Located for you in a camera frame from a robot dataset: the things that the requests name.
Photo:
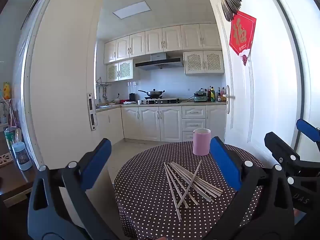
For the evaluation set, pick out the red wall poster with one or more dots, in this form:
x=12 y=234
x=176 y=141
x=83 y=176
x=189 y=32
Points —
x=242 y=33

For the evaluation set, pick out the hanging utensil rack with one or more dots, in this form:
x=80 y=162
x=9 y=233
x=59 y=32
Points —
x=103 y=90

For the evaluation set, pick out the patterned coaster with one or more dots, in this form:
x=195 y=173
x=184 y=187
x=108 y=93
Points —
x=5 y=159

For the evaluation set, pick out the green can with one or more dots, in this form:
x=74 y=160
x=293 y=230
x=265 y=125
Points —
x=9 y=138

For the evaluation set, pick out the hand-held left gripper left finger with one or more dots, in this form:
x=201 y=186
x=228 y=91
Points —
x=96 y=165

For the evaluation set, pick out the white wall cabinets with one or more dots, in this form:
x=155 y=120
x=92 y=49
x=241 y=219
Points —
x=155 y=41

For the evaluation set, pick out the white base cabinets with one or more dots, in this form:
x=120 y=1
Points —
x=150 y=122

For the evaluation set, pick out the black wok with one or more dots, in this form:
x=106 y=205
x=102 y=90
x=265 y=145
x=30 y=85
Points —
x=153 y=93

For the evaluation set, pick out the brown polka dot tablecloth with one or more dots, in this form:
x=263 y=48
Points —
x=150 y=180

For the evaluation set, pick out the ceiling light panel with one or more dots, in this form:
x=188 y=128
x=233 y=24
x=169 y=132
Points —
x=132 y=10

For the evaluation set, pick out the hanging fan decoration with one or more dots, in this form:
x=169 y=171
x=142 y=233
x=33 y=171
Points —
x=231 y=1

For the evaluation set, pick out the blue and white bottle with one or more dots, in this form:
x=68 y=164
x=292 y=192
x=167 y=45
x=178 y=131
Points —
x=22 y=156

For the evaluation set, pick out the range hood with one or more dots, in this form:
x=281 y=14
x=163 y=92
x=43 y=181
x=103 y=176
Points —
x=160 y=61

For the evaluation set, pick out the yellow toy figure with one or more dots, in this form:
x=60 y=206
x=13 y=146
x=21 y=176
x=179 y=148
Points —
x=6 y=91

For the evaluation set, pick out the white door with latch plate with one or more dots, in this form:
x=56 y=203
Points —
x=62 y=80

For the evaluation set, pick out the wooden side table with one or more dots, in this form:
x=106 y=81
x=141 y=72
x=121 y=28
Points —
x=12 y=182

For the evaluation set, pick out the row of sauce bottles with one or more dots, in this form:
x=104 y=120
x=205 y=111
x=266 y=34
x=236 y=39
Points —
x=217 y=95

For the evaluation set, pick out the green electric cooker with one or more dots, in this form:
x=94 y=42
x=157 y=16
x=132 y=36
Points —
x=200 y=96

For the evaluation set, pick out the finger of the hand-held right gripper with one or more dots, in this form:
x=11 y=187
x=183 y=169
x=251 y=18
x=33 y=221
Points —
x=277 y=143
x=308 y=128

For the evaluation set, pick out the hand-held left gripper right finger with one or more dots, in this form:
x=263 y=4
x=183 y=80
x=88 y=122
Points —
x=225 y=165

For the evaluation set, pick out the pink cup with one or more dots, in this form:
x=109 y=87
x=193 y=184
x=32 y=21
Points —
x=201 y=142

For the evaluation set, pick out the black canister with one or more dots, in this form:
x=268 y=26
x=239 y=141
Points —
x=132 y=97

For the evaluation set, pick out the gas stove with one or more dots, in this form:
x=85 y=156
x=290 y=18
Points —
x=162 y=101

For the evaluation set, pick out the pile of wooden chopsticks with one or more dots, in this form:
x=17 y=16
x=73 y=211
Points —
x=190 y=182

